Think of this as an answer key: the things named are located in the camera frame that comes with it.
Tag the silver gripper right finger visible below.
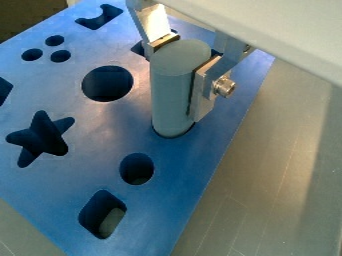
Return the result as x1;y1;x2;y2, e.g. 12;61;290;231
190;30;255;122

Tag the grey oval peg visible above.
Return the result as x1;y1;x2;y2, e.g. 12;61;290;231
150;39;211;138

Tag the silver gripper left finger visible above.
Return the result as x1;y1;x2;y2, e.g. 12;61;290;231
126;0;181;59

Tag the blue shape sorter block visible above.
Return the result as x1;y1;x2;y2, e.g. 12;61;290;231
0;0;274;256

